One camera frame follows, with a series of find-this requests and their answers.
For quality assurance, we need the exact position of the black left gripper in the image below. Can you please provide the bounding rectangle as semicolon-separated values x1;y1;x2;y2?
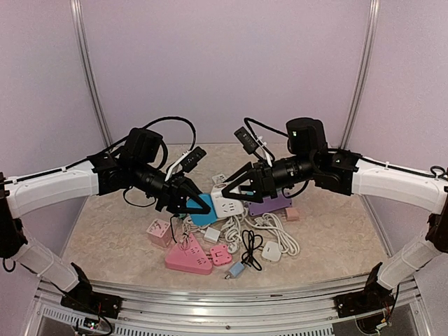
131;159;212;213

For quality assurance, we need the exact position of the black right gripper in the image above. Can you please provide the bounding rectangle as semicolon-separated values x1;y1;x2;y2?
221;153;316;203

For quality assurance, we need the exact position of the white cube socket adapter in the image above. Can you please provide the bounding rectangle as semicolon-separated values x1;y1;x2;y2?
210;183;244;219

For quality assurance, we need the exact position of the pink cube socket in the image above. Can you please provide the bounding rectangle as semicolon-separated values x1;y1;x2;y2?
146;218;172;248

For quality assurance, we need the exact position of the white charger plug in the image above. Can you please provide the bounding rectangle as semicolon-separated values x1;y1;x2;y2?
204;227;221;244

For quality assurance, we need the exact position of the white thick power cord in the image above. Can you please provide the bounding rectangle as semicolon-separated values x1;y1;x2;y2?
181;215;301;256

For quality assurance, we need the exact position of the pink triangular power strip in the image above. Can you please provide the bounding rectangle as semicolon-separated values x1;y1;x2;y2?
164;233;213;275

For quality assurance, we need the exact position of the pink square plug adapter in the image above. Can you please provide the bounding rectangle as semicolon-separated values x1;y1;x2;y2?
209;244;232;267

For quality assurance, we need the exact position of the white plug adapter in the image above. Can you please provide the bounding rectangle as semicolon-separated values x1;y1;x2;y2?
261;241;281;263

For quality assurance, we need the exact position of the light blue plug adapter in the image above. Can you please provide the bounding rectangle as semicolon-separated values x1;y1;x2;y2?
225;261;246;280

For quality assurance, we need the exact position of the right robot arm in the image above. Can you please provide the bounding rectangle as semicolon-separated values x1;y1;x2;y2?
222;117;447;314

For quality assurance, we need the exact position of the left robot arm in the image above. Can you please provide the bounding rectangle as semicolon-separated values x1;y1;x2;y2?
1;128;211;312

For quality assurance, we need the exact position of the purple power strip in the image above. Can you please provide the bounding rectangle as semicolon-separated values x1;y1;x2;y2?
248;195;292;216

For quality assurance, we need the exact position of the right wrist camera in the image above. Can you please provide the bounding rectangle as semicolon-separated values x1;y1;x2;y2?
234;127;274;167

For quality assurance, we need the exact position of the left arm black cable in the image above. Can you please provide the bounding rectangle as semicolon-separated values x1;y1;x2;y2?
0;117;197;274

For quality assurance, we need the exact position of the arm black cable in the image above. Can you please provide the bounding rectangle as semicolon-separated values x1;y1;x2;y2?
243;117;448;316
0;117;197;274

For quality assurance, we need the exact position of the white coiled usb cable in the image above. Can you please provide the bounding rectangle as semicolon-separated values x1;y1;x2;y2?
176;223;197;251

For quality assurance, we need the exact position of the short black usb cable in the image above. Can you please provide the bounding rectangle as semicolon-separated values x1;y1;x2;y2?
240;229;264;272

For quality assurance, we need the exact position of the aluminium frame post right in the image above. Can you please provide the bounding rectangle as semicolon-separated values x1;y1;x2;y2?
339;0;381;149

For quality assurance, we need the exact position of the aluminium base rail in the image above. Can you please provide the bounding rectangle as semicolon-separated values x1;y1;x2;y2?
24;276;435;335

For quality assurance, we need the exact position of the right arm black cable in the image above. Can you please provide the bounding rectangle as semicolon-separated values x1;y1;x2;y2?
243;117;448;316

